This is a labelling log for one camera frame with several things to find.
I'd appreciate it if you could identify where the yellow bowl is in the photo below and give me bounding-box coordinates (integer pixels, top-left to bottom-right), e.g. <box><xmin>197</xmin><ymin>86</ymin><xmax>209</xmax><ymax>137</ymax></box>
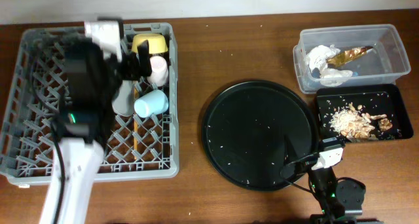
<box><xmin>131</xmin><ymin>33</ymin><xmax>168</xmax><ymax>54</ymax></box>

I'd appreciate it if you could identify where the wooden chopstick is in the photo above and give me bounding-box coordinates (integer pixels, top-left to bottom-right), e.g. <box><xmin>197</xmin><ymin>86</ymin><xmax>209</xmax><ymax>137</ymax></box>
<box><xmin>132</xmin><ymin>86</ymin><xmax>139</xmax><ymax>161</ymax></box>

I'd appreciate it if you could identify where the pink cup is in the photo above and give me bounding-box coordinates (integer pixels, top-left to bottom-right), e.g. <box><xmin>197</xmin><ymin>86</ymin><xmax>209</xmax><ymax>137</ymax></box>
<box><xmin>147</xmin><ymin>56</ymin><xmax>169</xmax><ymax>87</ymax></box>

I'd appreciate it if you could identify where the food scraps and rice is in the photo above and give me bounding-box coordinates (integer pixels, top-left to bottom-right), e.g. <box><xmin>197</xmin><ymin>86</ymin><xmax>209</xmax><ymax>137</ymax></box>
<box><xmin>324</xmin><ymin>93</ymin><xmax>400</xmax><ymax>143</ymax></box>

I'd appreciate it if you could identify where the grey round plate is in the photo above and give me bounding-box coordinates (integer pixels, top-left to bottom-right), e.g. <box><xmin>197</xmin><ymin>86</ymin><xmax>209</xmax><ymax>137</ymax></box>
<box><xmin>112</xmin><ymin>80</ymin><xmax>134</xmax><ymax>117</ymax></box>

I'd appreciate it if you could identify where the blue cup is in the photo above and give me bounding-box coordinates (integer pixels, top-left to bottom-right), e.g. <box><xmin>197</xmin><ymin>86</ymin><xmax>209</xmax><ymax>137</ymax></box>
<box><xmin>134</xmin><ymin>90</ymin><xmax>169</xmax><ymax>118</ymax></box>

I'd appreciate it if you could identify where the brown snack wrapper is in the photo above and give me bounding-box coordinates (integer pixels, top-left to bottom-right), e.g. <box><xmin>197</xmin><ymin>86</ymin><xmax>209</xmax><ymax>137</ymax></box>
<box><xmin>326</xmin><ymin>46</ymin><xmax>374</xmax><ymax>68</ymax></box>

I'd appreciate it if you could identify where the white napkin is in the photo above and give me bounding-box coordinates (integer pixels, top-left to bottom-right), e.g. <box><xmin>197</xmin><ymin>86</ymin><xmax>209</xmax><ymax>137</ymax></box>
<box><xmin>305</xmin><ymin>45</ymin><xmax>353</xmax><ymax>87</ymax></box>

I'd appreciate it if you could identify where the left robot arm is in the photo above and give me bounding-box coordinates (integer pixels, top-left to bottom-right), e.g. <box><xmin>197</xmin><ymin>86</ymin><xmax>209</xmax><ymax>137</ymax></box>
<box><xmin>39</xmin><ymin>18</ymin><xmax>151</xmax><ymax>223</ymax></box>

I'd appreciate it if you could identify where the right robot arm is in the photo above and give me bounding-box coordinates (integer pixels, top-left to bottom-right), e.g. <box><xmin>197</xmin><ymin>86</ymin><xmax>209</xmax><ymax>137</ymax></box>
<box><xmin>281</xmin><ymin>138</ymin><xmax>366</xmax><ymax>224</ymax></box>

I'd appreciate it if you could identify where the grey plastic dishwasher rack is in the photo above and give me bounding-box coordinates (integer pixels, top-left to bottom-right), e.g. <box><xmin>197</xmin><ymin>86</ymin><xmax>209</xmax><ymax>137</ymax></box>
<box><xmin>1</xmin><ymin>23</ymin><xmax>179</xmax><ymax>187</ymax></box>

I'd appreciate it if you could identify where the round black serving tray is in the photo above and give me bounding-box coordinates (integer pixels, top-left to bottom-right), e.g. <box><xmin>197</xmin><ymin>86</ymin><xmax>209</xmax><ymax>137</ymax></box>
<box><xmin>201</xmin><ymin>81</ymin><xmax>319</xmax><ymax>191</ymax></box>

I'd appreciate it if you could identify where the black rectangular tray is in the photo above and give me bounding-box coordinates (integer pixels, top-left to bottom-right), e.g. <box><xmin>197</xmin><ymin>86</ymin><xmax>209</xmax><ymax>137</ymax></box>
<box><xmin>316</xmin><ymin>84</ymin><xmax>414</xmax><ymax>143</ymax></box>

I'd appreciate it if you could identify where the clear plastic bin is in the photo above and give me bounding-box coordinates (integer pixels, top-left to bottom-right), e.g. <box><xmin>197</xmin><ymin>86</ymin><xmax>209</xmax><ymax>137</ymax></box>
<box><xmin>293</xmin><ymin>24</ymin><xmax>411</xmax><ymax>94</ymax></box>

